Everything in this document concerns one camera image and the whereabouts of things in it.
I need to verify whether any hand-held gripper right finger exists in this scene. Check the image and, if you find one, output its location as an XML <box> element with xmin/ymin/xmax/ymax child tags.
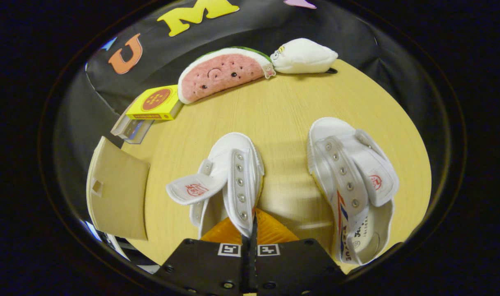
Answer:
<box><xmin>253</xmin><ymin>208</ymin><xmax>345</xmax><ymax>296</ymax></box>

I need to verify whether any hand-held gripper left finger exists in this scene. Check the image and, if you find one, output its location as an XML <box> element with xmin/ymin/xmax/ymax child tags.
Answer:
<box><xmin>153</xmin><ymin>212</ymin><xmax>255</xmax><ymax>296</ymax></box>

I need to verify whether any white canvas shoe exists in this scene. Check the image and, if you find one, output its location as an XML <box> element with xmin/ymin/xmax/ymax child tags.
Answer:
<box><xmin>166</xmin><ymin>132</ymin><xmax>265</xmax><ymax>239</ymax></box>
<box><xmin>306</xmin><ymin>117</ymin><xmax>400</xmax><ymax>266</ymax></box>

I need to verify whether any beige fabric storage box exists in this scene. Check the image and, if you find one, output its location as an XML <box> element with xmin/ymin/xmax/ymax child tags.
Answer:
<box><xmin>86</xmin><ymin>136</ymin><xmax>150</xmax><ymax>241</ymax></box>

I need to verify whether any blue book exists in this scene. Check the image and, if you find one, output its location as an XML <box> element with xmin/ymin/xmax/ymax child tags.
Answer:
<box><xmin>127</xmin><ymin>119</ymin><xmax>155</xmax><ymax>144</ymax></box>

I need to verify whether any yellow book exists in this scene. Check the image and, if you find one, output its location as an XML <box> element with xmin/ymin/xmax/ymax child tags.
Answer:
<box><xmin>126</xmin><ymin>85</ymin><xmax>184</xmax><ymax>120</ymax></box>

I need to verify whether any watermelon slice plush toy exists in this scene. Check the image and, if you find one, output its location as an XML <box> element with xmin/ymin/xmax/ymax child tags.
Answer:
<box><xmin>177</xmin><ymin>46</ymin><xmax>276</xmax><ymax>104</ymax></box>

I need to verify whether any white plush toy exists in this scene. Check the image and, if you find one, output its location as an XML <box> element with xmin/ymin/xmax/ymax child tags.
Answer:
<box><xmin>270</xmin><ymin>38</ymin><xmax>339</xmax><ymax>75</ymax></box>

